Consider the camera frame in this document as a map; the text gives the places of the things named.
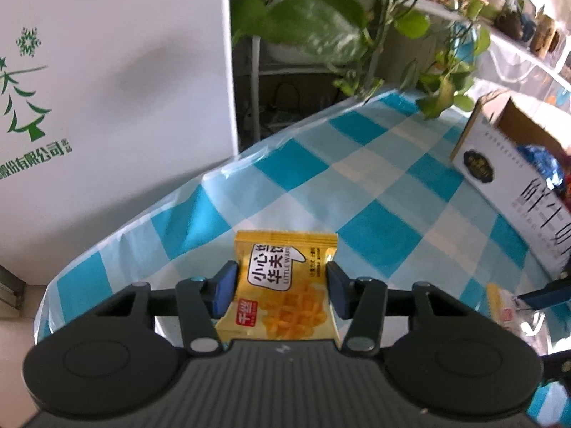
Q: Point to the blue round plastic object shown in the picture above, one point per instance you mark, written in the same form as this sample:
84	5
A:
461	38

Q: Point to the yellow waffle snack packet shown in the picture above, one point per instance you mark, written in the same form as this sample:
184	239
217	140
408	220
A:
281	303

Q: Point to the blue white checkered tablecloth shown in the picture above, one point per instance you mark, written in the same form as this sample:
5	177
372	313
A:
357	187

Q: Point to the dark round pot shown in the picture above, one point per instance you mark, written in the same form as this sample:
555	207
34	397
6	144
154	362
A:
511	24

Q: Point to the pothos plant in white pot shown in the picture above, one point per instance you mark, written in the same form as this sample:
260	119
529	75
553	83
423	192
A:
312	13

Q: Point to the brown jar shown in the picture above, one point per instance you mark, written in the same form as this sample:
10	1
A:
544	35

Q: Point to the cardboard box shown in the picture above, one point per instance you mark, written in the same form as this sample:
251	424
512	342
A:
504	178

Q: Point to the yellow clear snack packet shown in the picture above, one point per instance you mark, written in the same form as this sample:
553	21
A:
502	305

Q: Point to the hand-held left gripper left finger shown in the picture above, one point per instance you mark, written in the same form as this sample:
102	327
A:
225	287

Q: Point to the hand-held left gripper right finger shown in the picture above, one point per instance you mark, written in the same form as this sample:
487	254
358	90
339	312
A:
337	290

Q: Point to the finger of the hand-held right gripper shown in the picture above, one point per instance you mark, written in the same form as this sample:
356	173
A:
546	295

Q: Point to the large white printed carton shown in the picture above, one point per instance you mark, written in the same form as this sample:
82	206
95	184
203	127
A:
111	98

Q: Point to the shiny blue snack packet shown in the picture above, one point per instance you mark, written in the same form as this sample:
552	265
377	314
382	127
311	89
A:
539	160

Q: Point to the white metal plant stand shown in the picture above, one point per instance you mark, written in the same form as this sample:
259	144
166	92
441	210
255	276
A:
256	98

